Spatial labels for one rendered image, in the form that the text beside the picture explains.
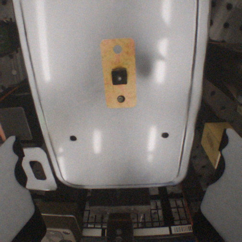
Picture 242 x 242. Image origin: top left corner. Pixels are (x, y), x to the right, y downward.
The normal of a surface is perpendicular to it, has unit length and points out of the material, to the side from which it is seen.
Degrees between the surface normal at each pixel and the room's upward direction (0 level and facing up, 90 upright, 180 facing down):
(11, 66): 0
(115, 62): 0
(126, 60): 0
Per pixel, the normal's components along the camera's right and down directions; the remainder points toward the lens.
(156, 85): -0.01, 0.50
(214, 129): -0.05, -0.87
